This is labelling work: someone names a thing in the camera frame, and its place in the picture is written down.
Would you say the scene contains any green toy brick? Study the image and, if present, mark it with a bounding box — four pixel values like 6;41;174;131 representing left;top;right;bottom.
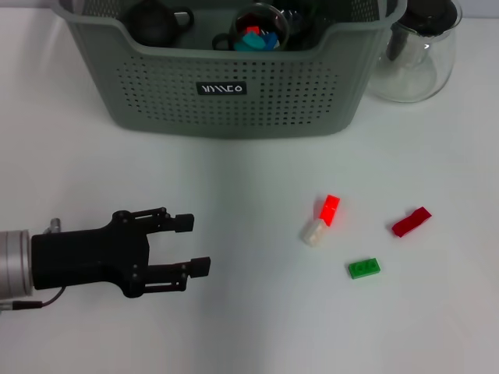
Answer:
348;256;381;281

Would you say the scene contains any orange-red long toy brick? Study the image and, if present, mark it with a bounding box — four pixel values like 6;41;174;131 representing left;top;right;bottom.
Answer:
319;193;341;227

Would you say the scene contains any black clay teapot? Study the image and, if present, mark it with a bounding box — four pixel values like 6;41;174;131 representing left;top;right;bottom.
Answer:
124;0;195;48

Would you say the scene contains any glass carafe black lid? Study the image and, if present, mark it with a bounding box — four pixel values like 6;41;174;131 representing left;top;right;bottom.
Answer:
362;0;463;104

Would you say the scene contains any dark red toy brick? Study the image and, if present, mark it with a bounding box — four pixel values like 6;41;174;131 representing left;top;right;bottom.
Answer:
391;206;433;238

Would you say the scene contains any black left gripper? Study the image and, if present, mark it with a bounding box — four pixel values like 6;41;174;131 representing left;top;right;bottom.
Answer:
30;206;212;300

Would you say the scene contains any translucent white toy brick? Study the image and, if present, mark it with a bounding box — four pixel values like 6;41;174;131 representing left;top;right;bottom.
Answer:
299;217;327;248

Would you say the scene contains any teal square toy brick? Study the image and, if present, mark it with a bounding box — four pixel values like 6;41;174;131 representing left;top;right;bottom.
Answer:
232;32;267;53

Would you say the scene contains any glass teacup black sleeve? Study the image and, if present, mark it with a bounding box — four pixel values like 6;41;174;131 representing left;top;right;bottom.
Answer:
280;0;317;40
212;2;292;52

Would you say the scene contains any left gripper cable silver plug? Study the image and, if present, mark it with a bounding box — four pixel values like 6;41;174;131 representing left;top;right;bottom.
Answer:
0;217;68;313

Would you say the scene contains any grey-green perforated storage bin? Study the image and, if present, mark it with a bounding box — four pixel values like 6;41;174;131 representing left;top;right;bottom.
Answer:
58;0;409;139

